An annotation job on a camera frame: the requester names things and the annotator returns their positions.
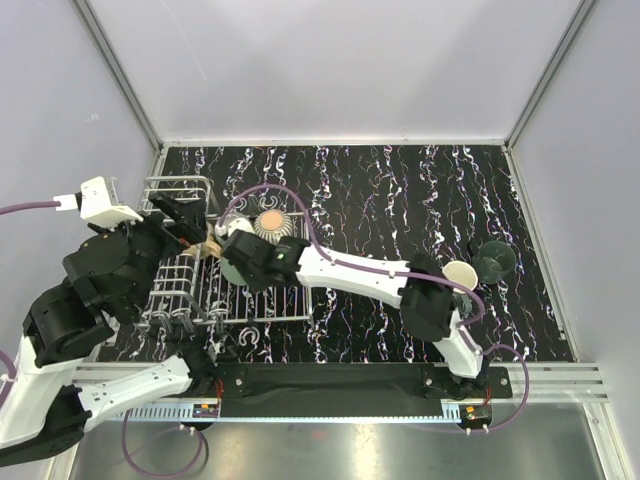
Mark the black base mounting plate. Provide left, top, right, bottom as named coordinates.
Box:
left=197, top=363, right=513, bottom=400

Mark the dark mug cream interior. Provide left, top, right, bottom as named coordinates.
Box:
left=442, top=260, right=478, bottom=319

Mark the mint green mug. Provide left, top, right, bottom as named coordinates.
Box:
left=220, top=257, right=247, bottom=286

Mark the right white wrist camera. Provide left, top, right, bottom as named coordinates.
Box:
left=213, top=215, right=256, bottom=239

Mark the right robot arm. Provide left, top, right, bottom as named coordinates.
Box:
left=222, top=230, right=489, bottom=399

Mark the tan ceramic mug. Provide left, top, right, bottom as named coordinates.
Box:
left=184, top=239, right=222, bottom=259

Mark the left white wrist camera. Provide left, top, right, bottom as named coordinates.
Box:
left=53, top=176, right=143, bottom=230

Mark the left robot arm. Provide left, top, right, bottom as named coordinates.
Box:
left=1, top=193, right=219, bottom=466

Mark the ribbed grey mug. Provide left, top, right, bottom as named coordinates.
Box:
left=253, top=209, right=294, bottom=245

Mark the metal wire dish rack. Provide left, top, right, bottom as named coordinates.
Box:
left=136, top=175, right=312, bottom=332

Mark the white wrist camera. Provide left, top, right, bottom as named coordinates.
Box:
left=53, top=176, right=143, bottom=230
left=213, top=215, right=256, bottom=239

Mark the white slotted cable duct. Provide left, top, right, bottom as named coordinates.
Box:
left=129, top=402, right=220, bottom=422

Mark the dark green cup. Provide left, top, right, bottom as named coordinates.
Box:
left=472, top=241, right=517, bottom=285

